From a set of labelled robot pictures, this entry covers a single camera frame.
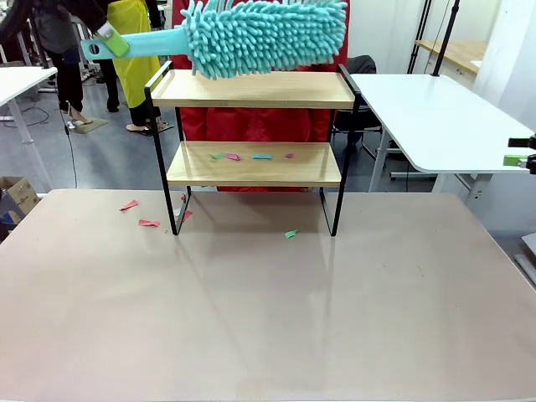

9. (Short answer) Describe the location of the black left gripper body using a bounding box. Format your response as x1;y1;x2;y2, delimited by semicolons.
73;0;111;33

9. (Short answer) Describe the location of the teal microfiber duster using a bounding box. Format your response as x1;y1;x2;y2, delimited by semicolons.
80;0;349;80

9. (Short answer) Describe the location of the background wooden shelf board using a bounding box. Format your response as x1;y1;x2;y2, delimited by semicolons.
414;39;489;76

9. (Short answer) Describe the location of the black metal wooden shelf rack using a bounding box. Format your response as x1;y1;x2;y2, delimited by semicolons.
144;60;363;238

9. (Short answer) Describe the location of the person in black clothes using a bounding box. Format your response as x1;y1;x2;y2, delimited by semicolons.
96;58;122;113

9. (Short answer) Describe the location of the person in yellow apron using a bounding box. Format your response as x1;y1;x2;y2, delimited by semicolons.
106;0;168;135

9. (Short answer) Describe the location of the person in grey top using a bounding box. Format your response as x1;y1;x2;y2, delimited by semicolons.
33;0;95;126

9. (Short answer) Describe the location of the white side table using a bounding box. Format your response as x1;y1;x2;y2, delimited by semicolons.
349;73;536;206

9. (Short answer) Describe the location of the olive floor mat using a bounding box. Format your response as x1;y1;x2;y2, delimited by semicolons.
69;117;109;135

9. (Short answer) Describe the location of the white curtain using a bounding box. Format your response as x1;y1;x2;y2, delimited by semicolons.
472;0;536;131

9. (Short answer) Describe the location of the white desk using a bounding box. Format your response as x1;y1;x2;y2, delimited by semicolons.
0;65;59;146

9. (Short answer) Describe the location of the black stand pole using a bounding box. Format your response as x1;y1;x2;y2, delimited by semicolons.
430;0;461;77
408;0;433;75

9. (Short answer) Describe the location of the person in red jacket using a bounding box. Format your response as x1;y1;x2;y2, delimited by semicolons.
171;0;351;193

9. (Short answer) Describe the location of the cardboard box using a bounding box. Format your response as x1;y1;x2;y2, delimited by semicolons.
0;175;42;242

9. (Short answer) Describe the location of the black office chair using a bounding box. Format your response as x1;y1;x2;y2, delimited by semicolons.
330;54;393;181

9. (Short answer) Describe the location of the grey metal base plate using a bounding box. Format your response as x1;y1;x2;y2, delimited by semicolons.
513;232;536;290

